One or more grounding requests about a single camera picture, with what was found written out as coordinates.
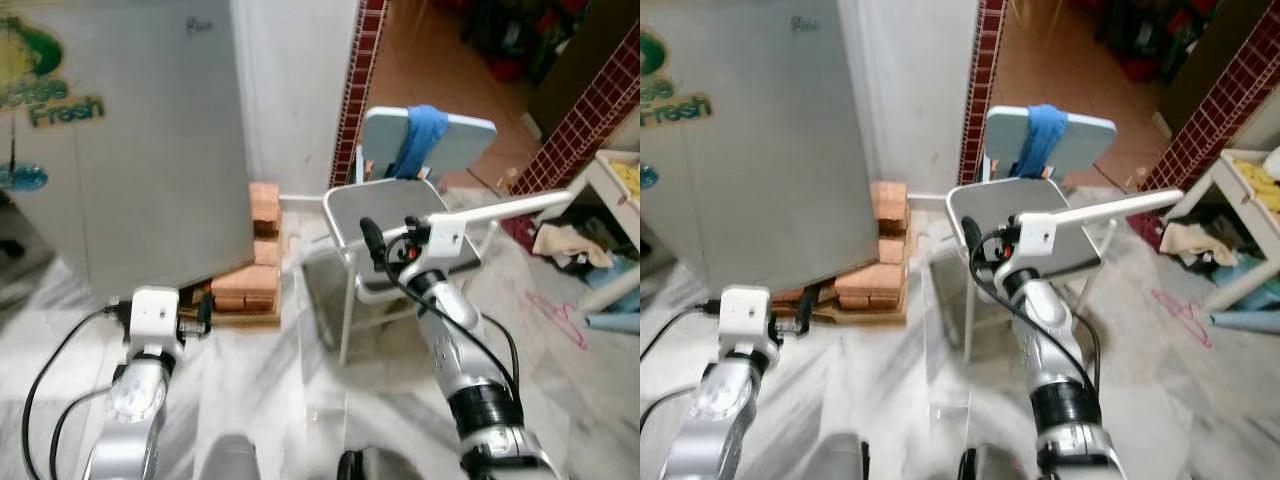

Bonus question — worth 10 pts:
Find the teal cloth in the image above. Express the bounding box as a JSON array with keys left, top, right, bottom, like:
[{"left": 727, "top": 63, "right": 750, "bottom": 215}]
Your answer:
[
  {"left": 1205, "top": 250, "right": 1271, "bottom": 293},
  {"left": 585, "top": 250, "right": 641, "bottom": 291}
]

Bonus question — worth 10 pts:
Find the grey fridge door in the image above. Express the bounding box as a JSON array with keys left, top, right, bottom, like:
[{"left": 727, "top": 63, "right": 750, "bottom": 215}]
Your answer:
[
  {"left": 640, "top": 0, "right": 881, "bottom": 293},
  {"left": 0, "top": 0, "right": 256, "bottom": 301}
]

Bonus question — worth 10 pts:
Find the white grey chair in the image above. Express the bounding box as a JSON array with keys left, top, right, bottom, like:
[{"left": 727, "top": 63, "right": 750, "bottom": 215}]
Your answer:
[
  {"left": 945, "top": 103, "right": 1186, "bottom": 366},
  {"left": 322, "top": 104, "right": 579, "bottom": 367}
]

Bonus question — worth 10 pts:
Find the grey right robot leg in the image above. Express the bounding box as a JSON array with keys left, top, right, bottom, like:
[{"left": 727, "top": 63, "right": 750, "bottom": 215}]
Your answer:
[
  {"left": 958, "top": 445, "right": 1036, "bottom": 480},
  {"left": 337, "top": 447, "right": 421, "bottom": 480}
]

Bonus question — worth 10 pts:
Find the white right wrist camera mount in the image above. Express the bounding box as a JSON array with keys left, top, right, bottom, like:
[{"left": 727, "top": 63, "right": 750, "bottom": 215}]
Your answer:
[
  {"left": 1013, "top": 212, "right": 1059, "bottom": 261},
  {"left": 405, "top": 213, "right": 466, "bottom": 266}
]

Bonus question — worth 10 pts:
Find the blue cloth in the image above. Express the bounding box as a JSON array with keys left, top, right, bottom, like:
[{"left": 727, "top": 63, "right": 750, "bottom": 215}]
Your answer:
[
  {"left": 1015, "top": 103, "right": 1071, "bottom": 181},
  {"left": 393, "top": 104, "right": 449, "bottom": 182}
]

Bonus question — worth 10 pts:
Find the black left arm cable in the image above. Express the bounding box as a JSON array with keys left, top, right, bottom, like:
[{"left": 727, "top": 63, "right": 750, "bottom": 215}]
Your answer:
[
  {"left": 20, "top": 303, "right": 133, "bottom": 480},
  {"left": 640, "top": 388, "right": 707, "bottom": 471},
  {"left": 48, "top": 385, "right": 117, "bottom": 480},
  {"left": 640, "top": 300, "right": 723, "bottom": 366}
]

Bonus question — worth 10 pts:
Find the beige cloth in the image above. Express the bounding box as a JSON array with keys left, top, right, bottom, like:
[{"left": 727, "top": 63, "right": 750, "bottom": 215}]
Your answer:
[
  {"left": 1160, "top": 222, "right": 1241, "bottom": 269},
  {"left": 533, "top": 222, "right": 613, "bottom": 269}
]

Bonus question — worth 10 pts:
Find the white table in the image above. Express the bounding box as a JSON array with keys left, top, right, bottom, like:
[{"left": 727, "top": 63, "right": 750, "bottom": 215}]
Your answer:
[
  {"left": 578, "top": 148, "right": 641, "bottom": 313},
  {"left": 1165, "top": 148, "right": 1280, "bottom": 313}
]

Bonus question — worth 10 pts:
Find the orange brick stack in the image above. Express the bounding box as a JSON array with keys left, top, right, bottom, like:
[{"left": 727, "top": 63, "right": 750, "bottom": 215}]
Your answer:
[
  {"left": 833, "top": 180, "right": 909, "bottom": 311},
  {"left": 210, "top": 180, "right": 284, "bottom": 313}
]

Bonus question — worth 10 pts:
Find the grey left robot leg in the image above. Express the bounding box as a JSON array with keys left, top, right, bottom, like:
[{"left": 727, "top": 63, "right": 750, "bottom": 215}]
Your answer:
[
  {"left": 195, "top": 433, "right": 263, "bottom": 480},
  {"left": 795, "top": 432, "right": 869, "bottom": 480}
]

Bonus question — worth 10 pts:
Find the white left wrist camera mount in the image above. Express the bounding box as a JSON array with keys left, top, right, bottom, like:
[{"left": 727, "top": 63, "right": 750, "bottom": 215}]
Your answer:
[
  {"left": 130, "top": 287, "right": 181, "bottom": 346},
  {"left": 718, "top": 286, "right": 771, "bottom": 346}
]

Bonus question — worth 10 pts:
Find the grey robot leg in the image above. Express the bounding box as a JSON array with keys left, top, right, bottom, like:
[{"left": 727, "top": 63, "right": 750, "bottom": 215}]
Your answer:
[
  {"left": 958, "top": 445, "right": 1036, "bottom": 480},
  {"left": 795, "top": 432, "right": 869, "bottom": 480},
  {"left": 195, "top": 433, "right": 263, "bottom": 480},
  {"left": 337, "top": 447, "right": 421, "bottom": 480}
]

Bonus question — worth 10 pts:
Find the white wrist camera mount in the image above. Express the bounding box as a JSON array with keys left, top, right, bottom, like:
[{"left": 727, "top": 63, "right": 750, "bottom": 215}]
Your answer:
[
  {"left": 718, "top": 286, "right": 771, "bottom": 346},
  {"left": 405, "top": 213, "right": 466, "bottom": 266},
  {"left": 1013, "top": 212, "right": 1059, "bottom": 261},
  {"left": 130, "top": 287, "right": 181, "bottom": 346}
]

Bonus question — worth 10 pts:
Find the pink clothes hanger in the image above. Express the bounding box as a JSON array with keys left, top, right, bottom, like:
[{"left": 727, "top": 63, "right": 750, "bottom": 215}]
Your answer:
[
  {"left": 1152, "top": 288, "right": 1213, "bottom": 349},
  {"left": 527, "top": 290, "right": 589, "bottom": 351}
]

